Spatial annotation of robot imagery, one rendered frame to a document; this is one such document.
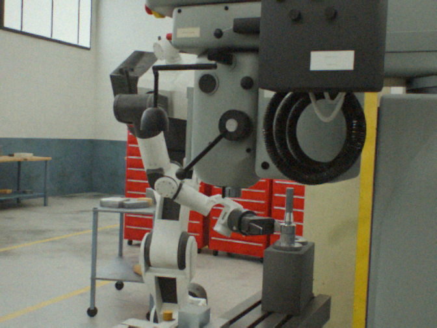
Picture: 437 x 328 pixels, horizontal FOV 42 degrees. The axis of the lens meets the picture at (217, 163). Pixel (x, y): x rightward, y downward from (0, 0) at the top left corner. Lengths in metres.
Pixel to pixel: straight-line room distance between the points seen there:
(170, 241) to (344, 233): 1.29
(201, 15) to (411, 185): 0.60
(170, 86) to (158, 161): 0.25
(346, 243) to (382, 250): 1.99
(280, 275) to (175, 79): 0.73
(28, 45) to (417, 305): 10.86
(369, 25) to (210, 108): 0.50
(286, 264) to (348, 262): 1.42
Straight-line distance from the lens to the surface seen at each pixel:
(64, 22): 12.33
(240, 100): 1.29
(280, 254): 1.72
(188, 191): 1.97
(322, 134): 1.19
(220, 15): 1.31
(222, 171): 1.32
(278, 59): 0.97
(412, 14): 1.20
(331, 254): 3.14
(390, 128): 1.12
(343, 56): 0.94
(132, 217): 7.05
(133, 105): 1.84
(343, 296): 3.18
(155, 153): 1.89
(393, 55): 1.19
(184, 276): 2.12
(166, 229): 2.09
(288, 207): 1.75
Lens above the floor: 1.43
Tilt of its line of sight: 3 degrees down
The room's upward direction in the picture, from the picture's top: 2 degrees clockwise
